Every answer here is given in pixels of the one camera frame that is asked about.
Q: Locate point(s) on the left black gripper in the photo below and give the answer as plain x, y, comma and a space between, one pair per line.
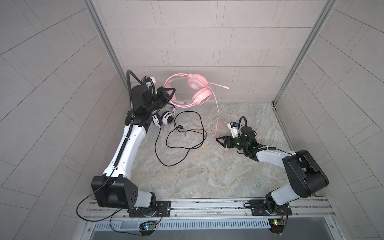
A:
163, 97

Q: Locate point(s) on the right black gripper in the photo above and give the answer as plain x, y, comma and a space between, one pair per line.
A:
226, 140

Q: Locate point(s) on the pink headphones with cable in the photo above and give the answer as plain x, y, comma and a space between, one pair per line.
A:
203, 92

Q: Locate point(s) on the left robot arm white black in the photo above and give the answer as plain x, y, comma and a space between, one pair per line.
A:
114, 188

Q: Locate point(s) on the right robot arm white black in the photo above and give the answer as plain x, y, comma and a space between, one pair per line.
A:
304, 174

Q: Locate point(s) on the right circuit board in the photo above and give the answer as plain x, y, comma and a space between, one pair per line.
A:
277, 226

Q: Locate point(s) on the circuit board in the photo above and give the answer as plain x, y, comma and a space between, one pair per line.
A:
147, 228
277, 226

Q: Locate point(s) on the left circuit board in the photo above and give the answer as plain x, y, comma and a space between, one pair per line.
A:
147, 228

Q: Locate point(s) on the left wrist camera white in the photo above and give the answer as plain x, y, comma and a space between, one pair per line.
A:
149, 80

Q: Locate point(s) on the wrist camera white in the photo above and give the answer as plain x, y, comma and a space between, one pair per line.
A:
233, 127
149, 80

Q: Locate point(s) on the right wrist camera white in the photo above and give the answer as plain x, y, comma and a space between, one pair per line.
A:
233, 127

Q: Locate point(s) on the white black headphones with cable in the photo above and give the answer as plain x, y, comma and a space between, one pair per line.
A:
169, 117

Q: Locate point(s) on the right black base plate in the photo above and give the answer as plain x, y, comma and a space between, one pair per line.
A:
259, 208

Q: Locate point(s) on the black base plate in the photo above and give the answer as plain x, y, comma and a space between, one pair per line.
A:
259, 208
162, 208

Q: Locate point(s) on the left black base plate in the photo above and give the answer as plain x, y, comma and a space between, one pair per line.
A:
162, 208

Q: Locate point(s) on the aluminium mounting rail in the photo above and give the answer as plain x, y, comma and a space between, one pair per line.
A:
231, 208

